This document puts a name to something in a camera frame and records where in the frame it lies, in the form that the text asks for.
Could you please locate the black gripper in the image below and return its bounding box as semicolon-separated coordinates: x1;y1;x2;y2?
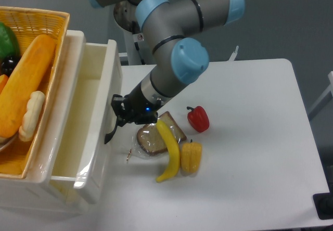
111;85;162;127

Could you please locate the white top drawer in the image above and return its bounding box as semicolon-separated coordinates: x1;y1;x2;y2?
50;40;122;207

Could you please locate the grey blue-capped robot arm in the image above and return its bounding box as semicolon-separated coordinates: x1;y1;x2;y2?
89;0;245;126

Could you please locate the white drawer cabinet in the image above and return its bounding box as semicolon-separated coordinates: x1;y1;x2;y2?
1;31;93;213

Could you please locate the bagged brown bread slice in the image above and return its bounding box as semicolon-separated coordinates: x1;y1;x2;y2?
129;111;187;159

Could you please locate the yellow banana toy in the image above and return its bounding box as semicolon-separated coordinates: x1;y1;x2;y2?
156;120;181;183

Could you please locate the red bell pepper toy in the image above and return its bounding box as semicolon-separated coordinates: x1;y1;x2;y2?
186;106;210;133

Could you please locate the yellow bell pepper toy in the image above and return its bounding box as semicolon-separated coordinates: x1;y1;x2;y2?
181;139;202;174

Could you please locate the white croissant toy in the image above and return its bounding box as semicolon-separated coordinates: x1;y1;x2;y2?
19;91;45;142

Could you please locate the orange baguette bread toy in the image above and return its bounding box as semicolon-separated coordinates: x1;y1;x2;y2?
1;34;56;138

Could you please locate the orange fruit toy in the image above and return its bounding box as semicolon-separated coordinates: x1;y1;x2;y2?
0;74;9;93

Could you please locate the black grape toy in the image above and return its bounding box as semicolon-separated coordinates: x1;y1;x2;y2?
1;56;21;77

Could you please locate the yellow wicker basket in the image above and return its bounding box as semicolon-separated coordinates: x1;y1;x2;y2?
1;6;70;179

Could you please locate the green pepper toy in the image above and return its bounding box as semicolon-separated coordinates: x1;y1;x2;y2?
0;22;20;60

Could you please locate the black device at table edge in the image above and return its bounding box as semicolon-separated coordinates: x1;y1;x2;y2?
313;192;333;220

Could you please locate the black top drawer handle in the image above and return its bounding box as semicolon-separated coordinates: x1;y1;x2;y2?
104;120;118;144

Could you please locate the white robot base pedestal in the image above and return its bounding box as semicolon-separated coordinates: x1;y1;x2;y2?
113;2;157;66

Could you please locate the white table clamp bracket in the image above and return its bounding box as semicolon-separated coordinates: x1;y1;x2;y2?
228;45;239;61

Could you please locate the white frame at right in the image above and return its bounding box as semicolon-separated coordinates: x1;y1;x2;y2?
308;71;332;121

